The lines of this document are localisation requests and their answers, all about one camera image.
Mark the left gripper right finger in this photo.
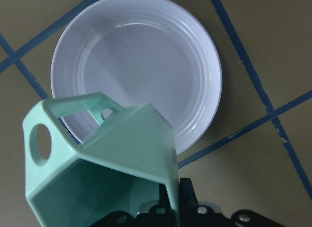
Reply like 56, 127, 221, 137
179, 178, 198, 227

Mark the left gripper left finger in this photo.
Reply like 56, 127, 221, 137
136, 185, 176, 227

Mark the mint green angular cup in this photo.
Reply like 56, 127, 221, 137
22, 93, 179, 227

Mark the lavender round plate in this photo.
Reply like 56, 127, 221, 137
51, 0, 222, 154

